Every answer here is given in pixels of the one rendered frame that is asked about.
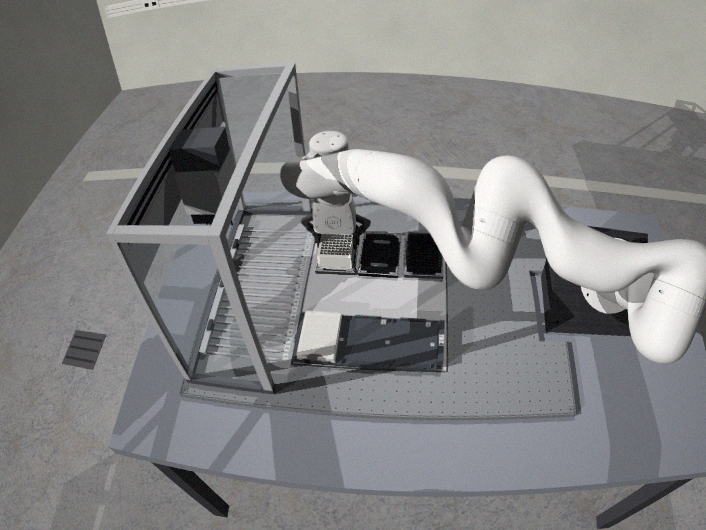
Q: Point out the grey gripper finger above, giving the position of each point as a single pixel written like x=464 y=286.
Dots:
x=360 y=230
x=305 y=222

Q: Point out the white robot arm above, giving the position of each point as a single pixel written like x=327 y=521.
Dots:
x=509 y=193

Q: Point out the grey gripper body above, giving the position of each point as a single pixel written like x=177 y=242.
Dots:
x=339 y=220

